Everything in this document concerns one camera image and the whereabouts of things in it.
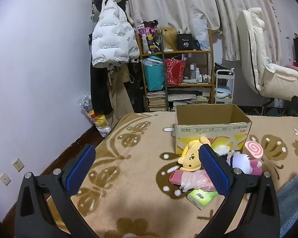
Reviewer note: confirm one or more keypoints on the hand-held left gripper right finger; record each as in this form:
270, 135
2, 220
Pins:
214, 173

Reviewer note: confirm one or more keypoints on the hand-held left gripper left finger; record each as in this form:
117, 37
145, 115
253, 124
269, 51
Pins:
82, 171

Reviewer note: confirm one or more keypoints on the white-haired plush doll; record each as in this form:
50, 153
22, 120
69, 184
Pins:
238, 162

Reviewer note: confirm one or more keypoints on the pink packet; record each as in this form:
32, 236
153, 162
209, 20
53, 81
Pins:
188, 178

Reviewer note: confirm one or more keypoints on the green tissue packet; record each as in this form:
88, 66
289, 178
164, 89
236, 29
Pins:
201, 198

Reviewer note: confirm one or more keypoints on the yellow bear plush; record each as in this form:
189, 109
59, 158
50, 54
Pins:
191, 157

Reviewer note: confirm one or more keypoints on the pink rabbit plush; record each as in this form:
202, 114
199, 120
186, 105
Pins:
255, 167

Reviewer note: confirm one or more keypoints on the pink swirl plush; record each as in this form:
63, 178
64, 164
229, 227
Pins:
253, 150

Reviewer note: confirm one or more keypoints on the cardboard box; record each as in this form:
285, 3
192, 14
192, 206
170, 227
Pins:
213, 119

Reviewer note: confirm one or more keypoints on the white fluffy pompom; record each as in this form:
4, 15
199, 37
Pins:
222, 150

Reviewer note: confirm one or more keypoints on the plastic bag of toys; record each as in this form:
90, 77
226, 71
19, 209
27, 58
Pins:
99, 124

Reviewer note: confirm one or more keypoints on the black trousers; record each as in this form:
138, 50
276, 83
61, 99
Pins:
99, 91

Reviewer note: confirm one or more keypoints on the pile of books and papers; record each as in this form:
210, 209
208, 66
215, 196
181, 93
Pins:
186, 96

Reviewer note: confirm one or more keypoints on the beige coat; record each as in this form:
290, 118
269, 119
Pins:
118, 96

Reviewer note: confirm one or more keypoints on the blue cloth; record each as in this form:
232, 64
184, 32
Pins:
293, 203

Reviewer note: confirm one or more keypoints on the stack of books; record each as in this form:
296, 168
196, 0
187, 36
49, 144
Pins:
156, 101

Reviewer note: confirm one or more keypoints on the dark hanging garment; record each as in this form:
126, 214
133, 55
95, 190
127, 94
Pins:
137, 91

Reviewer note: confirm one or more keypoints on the white trolley cart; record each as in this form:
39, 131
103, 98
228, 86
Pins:
224, 74

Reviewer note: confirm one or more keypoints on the group of white bottles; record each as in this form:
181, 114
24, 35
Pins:
192, 70

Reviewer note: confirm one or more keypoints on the green pole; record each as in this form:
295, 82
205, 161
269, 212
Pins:
164, 79

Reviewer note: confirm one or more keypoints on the black bag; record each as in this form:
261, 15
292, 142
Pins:
221, 66

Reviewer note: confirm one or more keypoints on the red gift bag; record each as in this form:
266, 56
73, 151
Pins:
173, 72

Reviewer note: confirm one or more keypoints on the cream padded chair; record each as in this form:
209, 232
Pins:
275, 79

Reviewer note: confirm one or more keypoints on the teal gift bag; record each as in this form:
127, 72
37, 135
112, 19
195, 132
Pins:
154, 76

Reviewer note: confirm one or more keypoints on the wooden shelf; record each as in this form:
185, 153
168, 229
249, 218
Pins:
188, 51

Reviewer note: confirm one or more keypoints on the black box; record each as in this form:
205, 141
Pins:
185, 43

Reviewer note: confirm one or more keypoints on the white puffer jacket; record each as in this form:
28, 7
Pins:
111, 37

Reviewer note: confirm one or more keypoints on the white plastic bag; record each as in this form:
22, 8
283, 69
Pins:
201, 32

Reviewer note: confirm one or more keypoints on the blonde wig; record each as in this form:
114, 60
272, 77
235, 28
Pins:
170, 38

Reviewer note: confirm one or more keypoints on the purple printed bag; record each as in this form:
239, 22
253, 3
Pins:
149, 34

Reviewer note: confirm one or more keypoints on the white patterned curtain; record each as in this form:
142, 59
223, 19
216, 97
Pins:
176, 2

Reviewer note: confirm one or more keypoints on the wall socket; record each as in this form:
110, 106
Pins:
5, 179
17, 164

